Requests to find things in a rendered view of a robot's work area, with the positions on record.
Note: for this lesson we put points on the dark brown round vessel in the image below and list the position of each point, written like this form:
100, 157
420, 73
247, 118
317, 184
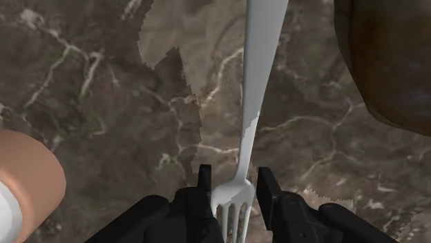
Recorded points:
387, 60

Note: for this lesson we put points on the tan and white cylinder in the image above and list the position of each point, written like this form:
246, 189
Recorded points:
27, 181

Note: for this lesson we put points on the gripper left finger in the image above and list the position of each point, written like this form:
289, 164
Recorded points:
188, 215

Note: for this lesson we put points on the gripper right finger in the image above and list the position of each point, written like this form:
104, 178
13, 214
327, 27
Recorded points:
296, 215

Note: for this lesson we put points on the white fork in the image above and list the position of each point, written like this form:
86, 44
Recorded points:
259, 67

